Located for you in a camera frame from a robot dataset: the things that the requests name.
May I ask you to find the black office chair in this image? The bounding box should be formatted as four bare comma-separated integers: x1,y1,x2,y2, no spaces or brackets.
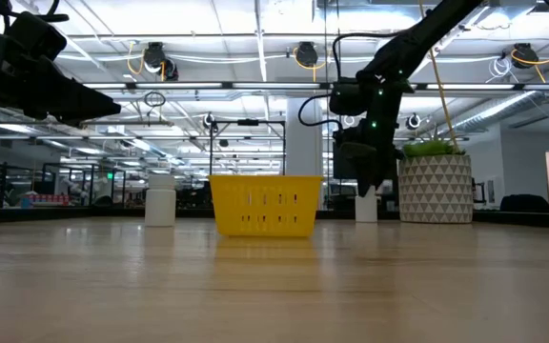
499,193,549,214

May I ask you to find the black hanging cable loop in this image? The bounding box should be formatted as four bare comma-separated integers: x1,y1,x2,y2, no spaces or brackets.
143,90,167,109

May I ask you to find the green potted plant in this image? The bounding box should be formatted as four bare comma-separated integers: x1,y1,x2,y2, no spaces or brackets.
401,137,466,158

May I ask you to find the white pill bottle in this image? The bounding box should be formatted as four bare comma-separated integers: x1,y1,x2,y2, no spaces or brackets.
144,173,177,228
355,185,379,224

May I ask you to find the white triangle-patterned planter pot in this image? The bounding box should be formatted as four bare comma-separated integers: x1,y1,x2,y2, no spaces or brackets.
397,153,475,224

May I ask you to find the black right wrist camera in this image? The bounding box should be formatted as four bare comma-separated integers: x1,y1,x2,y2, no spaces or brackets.
333,118,369,147

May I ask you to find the white building column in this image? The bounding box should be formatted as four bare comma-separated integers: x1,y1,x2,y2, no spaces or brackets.
286,97,324,177

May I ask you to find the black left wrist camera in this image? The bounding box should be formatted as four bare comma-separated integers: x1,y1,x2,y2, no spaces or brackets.
7,11,69,63

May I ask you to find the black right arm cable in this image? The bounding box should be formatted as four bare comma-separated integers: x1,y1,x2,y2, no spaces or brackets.
297,31,399,132

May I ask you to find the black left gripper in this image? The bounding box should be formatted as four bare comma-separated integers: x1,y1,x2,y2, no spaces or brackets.
0,32,122,128

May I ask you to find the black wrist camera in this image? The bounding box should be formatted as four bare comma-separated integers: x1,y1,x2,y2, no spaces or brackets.
7,11,69,63
333,118,369,147

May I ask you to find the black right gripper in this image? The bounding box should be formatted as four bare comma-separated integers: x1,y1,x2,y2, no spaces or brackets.
339,113,402,197

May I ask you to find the ceiling light strip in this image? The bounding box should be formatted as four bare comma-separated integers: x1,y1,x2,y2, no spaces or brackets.
424,83,517,91
82,82,224,91
231,82,324,91

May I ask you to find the silver ventilation duct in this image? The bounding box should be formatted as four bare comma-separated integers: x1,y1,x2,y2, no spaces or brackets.
438,71,549,136

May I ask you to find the yellow plastic basket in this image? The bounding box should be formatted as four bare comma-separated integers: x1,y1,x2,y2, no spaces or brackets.
208,174,325,238

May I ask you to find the black ceiling cord reel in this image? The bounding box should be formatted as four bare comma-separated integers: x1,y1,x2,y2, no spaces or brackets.
142,41,180,82
511,42,540,71
295,41,321,69

